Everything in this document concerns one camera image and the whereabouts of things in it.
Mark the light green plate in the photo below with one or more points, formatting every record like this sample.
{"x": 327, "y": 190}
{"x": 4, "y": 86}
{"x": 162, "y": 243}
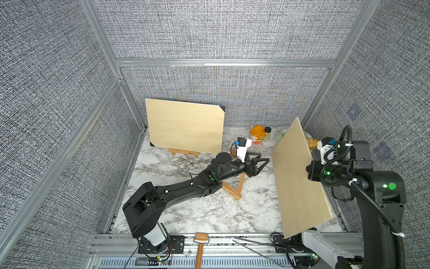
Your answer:
{"x": 281, "y": 134}

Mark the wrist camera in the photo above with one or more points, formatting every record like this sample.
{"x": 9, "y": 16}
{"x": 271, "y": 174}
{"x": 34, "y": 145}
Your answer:
{"x": 242, "y": 145}
{"x": 327, "y": 150}

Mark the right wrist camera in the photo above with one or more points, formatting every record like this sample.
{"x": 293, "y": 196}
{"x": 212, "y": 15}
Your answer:
{"x": 327, "y": 150}

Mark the light wooden board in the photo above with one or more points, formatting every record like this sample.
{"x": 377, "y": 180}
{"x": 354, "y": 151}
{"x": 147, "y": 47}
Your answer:
{"x": 303, "y": 203}
{"x": 185, "y": 126}

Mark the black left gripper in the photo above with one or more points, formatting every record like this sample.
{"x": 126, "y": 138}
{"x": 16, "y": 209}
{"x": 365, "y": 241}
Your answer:
{"x": 251, "y": 171}

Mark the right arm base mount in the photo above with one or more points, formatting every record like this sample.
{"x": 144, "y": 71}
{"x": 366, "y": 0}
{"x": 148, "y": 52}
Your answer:
{"x": 280, "y": 242}

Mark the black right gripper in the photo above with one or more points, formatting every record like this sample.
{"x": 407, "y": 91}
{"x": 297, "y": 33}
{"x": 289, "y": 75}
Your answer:
{"x": 315, "y": 169}

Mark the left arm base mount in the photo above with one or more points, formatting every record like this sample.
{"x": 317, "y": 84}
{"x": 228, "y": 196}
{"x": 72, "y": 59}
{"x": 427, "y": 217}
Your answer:
{"x": 175, "y": 242}

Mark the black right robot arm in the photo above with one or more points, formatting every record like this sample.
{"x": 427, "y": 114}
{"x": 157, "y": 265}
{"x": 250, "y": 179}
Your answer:
{"x": 380, "y": 196}

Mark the wooden handled mallet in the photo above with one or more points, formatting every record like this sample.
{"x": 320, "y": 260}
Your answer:
{"x": 201, "y": 239}

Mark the orange lidded snack cup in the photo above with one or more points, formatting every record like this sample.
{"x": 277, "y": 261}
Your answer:
{"x": 258, "y": 133}

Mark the yellow striped bread loaf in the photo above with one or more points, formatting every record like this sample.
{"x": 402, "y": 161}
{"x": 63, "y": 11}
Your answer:
{"x": 312, "y": 143}

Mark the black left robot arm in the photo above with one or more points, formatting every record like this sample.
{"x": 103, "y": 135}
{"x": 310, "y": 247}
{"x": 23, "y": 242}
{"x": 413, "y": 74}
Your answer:
{"x": 143, "y": 210}

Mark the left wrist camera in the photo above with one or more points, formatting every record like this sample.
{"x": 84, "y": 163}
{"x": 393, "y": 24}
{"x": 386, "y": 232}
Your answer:
{"x": 242, "y": 145}

